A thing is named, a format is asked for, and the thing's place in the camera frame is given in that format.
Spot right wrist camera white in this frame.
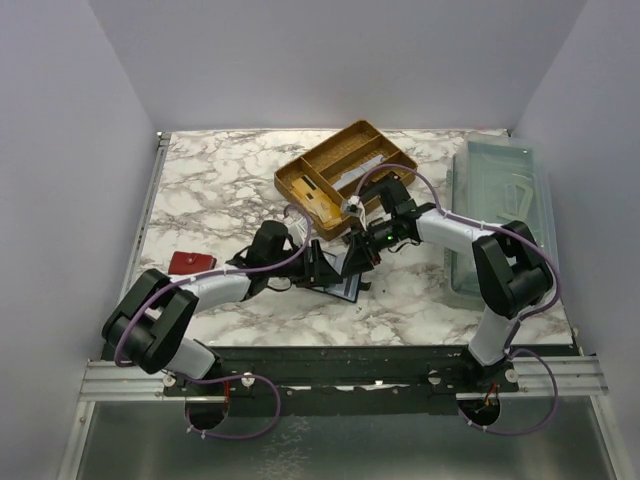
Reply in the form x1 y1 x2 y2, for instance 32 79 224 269
341 195 367 229

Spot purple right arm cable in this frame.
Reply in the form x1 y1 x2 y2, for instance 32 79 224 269
349 164 564 435

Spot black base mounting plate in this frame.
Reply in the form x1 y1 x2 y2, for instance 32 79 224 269
164 345 518 417

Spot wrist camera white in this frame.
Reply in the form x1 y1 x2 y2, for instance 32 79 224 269
341 195 367 229
284 212 308 245

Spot brown woven organizer tray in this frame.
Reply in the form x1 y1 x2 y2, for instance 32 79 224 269
274 120 417 240

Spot clear plastic storage box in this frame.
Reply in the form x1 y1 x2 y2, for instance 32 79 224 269
444 132 560 309

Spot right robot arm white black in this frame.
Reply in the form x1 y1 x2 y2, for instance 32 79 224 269
341 174 560 368

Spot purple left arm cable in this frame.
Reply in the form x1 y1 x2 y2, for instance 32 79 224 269
113 203 315 442

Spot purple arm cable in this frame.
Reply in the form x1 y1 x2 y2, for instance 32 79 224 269
349 164 564 435
113 203 315 442

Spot black leather card holder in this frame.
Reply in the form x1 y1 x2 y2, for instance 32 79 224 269
307 252 371 303

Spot grey cards in tray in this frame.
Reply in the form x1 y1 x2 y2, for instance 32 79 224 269
332 155 385 191

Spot yellow cards in tray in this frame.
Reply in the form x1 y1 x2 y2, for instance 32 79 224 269
291 175 342 229

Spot red leather card holder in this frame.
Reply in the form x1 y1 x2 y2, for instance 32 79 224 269
168 251 217 275

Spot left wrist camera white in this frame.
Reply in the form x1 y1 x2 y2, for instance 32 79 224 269
284 212 308 245

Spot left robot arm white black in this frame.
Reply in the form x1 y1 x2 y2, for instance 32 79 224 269
101 220 343 380

